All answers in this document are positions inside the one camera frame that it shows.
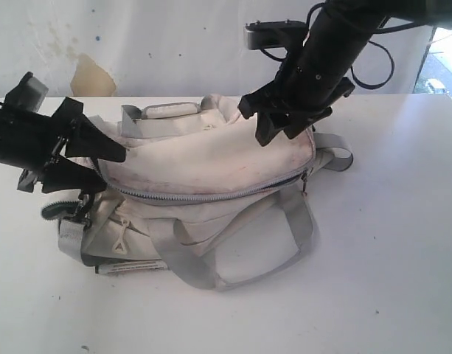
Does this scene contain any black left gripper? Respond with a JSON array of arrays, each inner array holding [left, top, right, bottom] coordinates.
[[0, 97, 126, 194]]

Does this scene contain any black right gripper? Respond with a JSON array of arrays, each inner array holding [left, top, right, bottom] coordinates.
[[238, 30, 355, 147]]

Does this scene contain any white fabric duffel bag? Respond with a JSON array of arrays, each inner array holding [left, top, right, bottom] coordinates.
[[41, 94, 354, 290]]

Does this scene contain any white black-capped marker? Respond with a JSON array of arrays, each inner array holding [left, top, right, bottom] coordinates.
[[94, 260, 169, 275]]

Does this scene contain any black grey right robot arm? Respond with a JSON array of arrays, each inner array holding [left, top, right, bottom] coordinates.
[[238, 1, 452, 146]]

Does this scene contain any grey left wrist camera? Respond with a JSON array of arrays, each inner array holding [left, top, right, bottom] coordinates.
[[4, 72, 49, 113]]

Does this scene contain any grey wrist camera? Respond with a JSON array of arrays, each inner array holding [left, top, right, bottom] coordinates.
[[244, 20, 309, 50], [4, 72, 49, 113]]

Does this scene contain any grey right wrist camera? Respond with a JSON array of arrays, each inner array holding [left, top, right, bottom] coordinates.
[[244, 20, 309, 50]]

